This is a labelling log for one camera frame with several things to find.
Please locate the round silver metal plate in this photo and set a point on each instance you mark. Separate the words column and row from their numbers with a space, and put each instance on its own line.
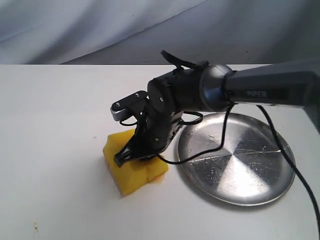
column 244, row 168

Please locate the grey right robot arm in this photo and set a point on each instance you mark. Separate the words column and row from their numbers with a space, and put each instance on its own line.
column 211, row 88

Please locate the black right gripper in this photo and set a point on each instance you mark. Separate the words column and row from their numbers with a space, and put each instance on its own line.
column 152, row 136

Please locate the yellow sponge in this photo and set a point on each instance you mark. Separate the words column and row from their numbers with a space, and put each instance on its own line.
column 134, row 174

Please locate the white backdrop cloth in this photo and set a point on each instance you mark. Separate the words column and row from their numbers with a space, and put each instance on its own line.
column 122, row 32

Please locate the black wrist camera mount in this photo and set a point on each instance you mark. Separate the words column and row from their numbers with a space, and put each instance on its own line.
column 130, row 106

